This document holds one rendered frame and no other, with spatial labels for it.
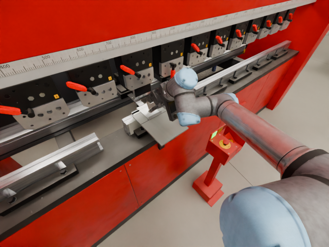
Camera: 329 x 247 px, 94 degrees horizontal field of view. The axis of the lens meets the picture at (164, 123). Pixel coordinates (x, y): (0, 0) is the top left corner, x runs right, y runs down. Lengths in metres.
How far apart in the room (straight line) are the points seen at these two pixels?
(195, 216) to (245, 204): 1.41
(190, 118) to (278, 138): 0.24
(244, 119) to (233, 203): 0.26
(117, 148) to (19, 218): 0.47
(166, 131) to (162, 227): 1.02
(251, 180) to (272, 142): 1.57
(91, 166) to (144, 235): 0.91
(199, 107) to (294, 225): 0.38
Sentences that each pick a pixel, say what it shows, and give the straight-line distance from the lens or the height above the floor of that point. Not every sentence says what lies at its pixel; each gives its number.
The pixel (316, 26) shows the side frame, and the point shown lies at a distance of 2.58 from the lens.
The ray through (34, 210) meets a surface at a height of 0.88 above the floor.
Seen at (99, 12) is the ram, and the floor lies 1.49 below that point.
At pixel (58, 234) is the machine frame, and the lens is 1.16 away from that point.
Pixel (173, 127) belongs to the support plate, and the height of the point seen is 1.00.
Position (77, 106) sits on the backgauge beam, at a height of 0.98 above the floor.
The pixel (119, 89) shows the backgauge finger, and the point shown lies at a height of 1.04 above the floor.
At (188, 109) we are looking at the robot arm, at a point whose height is 1.25.
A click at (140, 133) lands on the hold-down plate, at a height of 0.90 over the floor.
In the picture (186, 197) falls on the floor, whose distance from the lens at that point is 1.69.
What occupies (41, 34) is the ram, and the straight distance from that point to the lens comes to 0.60.
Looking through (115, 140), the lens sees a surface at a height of 0.88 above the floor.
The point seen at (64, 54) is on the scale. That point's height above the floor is 1.39.
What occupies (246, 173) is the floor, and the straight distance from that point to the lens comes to 1.99.
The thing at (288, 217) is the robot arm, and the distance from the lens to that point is 0.25.
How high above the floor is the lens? 1.58
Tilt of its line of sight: 45 degrees down
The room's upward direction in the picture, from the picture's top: straight up
